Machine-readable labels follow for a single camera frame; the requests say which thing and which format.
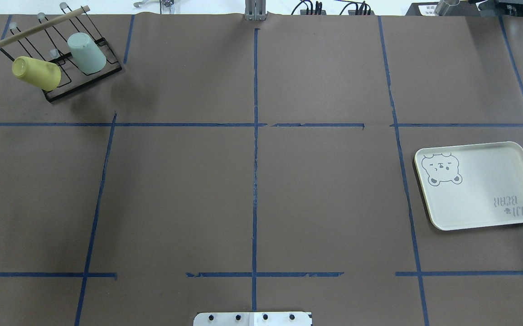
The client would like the green cup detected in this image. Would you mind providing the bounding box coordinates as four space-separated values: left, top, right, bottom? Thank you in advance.
67 32 107 75

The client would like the cream bear tray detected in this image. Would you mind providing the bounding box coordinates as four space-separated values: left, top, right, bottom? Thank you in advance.
413 142 523 231

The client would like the yellow cup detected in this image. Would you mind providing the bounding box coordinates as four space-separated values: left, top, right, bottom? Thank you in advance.
12 56 61 91

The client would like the small metal cup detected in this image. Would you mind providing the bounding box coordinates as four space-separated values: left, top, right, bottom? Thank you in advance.
434 0 460 16

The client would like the aluminium frame post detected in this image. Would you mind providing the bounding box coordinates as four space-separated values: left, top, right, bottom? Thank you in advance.
244 0 267 21

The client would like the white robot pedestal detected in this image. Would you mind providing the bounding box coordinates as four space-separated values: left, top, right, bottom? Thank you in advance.
193 312 313 326

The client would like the black wire cup rack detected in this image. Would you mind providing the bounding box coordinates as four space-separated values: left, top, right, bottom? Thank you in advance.
0 2 124 103

